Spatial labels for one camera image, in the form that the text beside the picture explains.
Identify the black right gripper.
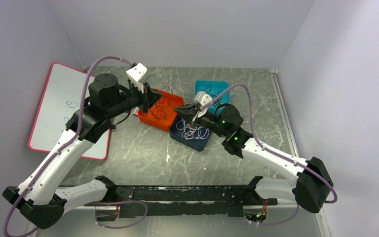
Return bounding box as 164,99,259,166
173,103,228,137

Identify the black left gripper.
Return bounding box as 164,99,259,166
106,80,164,119

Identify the black cable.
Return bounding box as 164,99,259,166
149,86,174,121

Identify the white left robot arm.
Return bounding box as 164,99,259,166
2,74,162,230

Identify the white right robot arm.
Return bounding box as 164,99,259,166
174,104,334,213

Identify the orange plastic bin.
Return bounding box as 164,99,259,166
138,88,184,132

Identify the dark blue plastic bin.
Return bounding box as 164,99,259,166
169,115,212,152

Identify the teal plastic bin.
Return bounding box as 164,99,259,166
194,80,230,115

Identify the pink-framed whiteboard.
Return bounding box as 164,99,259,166
28,63,112,161

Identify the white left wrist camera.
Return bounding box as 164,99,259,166
126,63,148,93

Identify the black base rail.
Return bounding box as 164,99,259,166
113,185,278,218

